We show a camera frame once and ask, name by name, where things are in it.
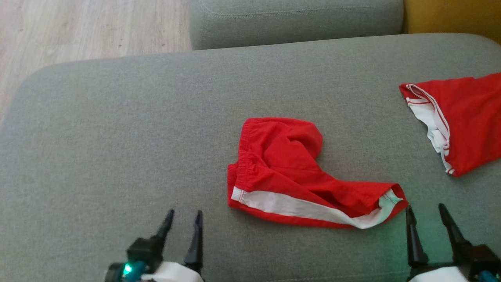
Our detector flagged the red shorts with white stripe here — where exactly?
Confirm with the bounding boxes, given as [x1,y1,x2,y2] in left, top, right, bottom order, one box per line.
[227,117,409,230]

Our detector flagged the yellow panel behind sofa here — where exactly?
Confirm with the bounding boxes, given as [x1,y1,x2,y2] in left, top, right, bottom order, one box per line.
[402,0,501,44]

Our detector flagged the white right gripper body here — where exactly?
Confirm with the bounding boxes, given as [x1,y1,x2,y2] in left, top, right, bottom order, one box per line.
[406,262,477,282]

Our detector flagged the grey fabric sofa seat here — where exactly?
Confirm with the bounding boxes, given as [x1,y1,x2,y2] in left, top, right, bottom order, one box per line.
[0,33,501,282]

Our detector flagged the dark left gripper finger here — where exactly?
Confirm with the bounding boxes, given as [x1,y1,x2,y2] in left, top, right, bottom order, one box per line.
[150,208,175,242]
[183,210,204,273]

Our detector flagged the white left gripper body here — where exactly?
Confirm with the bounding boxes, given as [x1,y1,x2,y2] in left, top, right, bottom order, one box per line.
[140,260,205,282]

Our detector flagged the grey sofa back cushion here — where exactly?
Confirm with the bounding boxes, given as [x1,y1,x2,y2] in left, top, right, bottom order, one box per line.
[189,0,404,51]

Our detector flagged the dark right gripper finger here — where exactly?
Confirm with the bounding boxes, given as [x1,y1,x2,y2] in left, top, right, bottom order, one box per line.
[405,205,430,268]
[438,202,473,264]

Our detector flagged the red basketball jersey number 23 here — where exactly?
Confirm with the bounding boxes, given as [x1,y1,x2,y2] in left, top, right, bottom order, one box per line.
[399,73,501,178]

